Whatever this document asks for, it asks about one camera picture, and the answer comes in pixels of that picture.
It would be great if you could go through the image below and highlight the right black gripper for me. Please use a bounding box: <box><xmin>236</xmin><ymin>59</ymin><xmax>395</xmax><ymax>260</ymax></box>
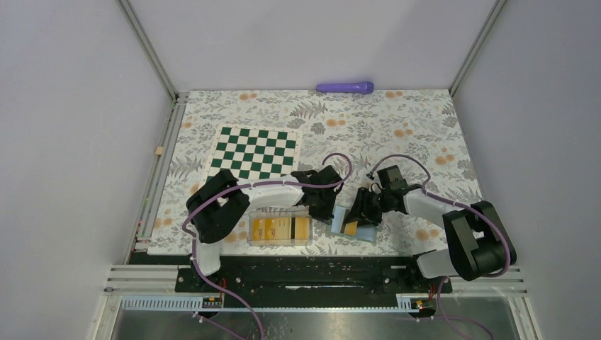
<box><xmin>344</xmin><ymin>186</ymin><xmax>391</xmax><ymax>228</ymax></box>

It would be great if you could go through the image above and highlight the green white chessboard mat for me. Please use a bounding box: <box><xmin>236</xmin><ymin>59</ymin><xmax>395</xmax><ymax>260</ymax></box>
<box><xmin>201</xmin><ymin>125</ymin><xmax>303</xmax><ymax>184</ymax></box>

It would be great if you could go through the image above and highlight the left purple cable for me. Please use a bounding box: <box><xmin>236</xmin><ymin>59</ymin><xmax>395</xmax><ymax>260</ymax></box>
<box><xmin>181</xmin><ymin>152</ymin><xmax>353</xmax><ymax>340</ymax></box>

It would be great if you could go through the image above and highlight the purple cylinder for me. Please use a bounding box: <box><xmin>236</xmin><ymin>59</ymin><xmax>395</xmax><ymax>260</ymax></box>
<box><xmin>315</xmin><ymin>81</ymin><xmax>374</xmax><ymax>94</ymax></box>

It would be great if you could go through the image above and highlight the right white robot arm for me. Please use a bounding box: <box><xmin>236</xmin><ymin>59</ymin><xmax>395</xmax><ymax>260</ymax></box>
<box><xmin>344</xmin><ymin>166</ymin><xmax>517</xmax><ymax>292</ymax></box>

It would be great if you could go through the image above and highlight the floral tablecloth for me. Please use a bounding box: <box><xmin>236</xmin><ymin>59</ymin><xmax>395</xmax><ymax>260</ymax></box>
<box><xmin>148</xmin><ymin>89</ymin><xmax>481</xmax><ymax>256</ymax></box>

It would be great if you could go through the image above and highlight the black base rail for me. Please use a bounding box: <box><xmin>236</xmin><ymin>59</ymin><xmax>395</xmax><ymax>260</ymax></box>
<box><xmin>175</xmin><ymin>256</ymin><xmax>441</xmax><ymax>308</ymax></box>

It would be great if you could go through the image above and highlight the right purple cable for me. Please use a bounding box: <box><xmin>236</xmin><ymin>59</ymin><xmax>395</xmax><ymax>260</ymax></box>
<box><xmin>366</xmin><ymin>154</ymin><xmax>512</xmax><ymax>339</ymax></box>

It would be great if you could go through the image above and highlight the clear plastic card box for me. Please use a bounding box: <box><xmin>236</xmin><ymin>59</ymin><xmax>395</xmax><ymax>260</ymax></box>
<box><xmin>247</xmin><ymin>210</ymin><xmax>313</xmax><ymax>247</ymax></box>

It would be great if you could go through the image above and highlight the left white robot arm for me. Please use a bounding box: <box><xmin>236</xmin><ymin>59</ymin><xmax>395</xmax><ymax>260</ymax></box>
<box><xmin>182</xmin><ymin>166</ymin><xmax>345</xmax><ymax>291</ymax></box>

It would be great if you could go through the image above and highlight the green leather card holder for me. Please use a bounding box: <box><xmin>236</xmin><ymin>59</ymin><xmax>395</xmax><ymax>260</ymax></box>
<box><xmin>326</xmin><ymin>205</ymin><xmax>378</xmax><ymax>244</ymax></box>

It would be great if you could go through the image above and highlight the purple cable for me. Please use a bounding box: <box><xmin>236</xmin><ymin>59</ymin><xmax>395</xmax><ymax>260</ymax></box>
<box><xmin>366</xmin><ymin>154</ymin><xmax>512</xmax><ymax>339</ymax></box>
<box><xmin>181</xmin><ymin>152</ymin><xmax>353</xmax><ymax>340</ymax></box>

